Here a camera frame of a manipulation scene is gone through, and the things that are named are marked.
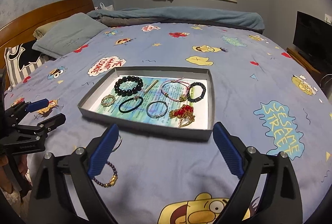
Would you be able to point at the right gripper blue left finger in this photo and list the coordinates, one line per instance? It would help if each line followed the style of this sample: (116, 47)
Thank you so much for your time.
(100, 148)

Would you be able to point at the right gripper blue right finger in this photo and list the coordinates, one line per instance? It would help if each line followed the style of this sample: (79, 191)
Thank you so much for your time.
(228, 150)

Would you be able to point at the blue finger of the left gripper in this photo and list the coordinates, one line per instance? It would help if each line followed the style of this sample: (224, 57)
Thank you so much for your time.
(51, 124)
(37, 105)

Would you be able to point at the striped black white pillow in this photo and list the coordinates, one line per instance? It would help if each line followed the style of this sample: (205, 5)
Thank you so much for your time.
(22, 60)

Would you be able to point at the blue Sesame Street bedsheet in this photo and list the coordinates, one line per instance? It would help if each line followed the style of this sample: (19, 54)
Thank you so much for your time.
(261, 95)

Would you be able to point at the printed paper sheet in tray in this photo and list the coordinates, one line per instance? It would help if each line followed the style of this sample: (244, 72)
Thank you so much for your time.
(178, 102)

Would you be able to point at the grey shallow cardboard tray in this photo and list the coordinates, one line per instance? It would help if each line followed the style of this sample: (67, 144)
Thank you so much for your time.
(157, 71)

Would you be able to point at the grey blue pillow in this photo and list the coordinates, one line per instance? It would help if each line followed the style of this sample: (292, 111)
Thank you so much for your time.
(68, 35)

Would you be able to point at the yellow green pillow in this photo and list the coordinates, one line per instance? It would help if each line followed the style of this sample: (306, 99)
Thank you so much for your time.
(42, 30)

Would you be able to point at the wooden headboard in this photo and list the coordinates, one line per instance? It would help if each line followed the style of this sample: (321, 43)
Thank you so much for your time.
(21, 29)

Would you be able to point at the teal folded blanket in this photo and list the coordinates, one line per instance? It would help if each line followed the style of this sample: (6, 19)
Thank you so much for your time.
(181, 14)

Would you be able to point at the wooden TV stand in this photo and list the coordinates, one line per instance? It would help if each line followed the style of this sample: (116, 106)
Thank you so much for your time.
(305, 64)

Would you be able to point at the white plastic bag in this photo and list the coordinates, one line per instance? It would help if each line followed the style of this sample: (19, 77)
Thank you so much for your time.
(104, 7)

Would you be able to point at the black television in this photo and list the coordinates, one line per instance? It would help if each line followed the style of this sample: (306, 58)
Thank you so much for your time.
(312, 36)

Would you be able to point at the thin silver ring bangle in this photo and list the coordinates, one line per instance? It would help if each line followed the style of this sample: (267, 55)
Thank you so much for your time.
(118, 143)

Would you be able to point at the purple bead bracelet gold charm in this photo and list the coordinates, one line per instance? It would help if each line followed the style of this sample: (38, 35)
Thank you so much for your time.
(108, 177)

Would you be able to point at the white wall socket strip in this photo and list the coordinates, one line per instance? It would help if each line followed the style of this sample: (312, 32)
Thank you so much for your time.
(328, 19)

